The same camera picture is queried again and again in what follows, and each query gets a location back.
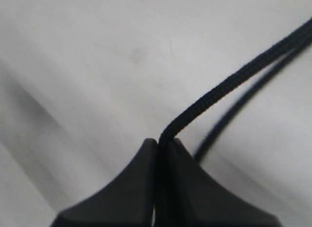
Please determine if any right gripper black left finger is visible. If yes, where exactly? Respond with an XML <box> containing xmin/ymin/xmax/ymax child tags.
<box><xmin>52</xmin><ymin>139</ymin><xmax>157</xmax><ymax>227</ymax></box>

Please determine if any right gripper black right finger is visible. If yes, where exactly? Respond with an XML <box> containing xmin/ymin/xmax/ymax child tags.
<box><xmin>158</xmin><ymin>139</ymin><xmax>275</xmax><ymax>227</ymax></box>

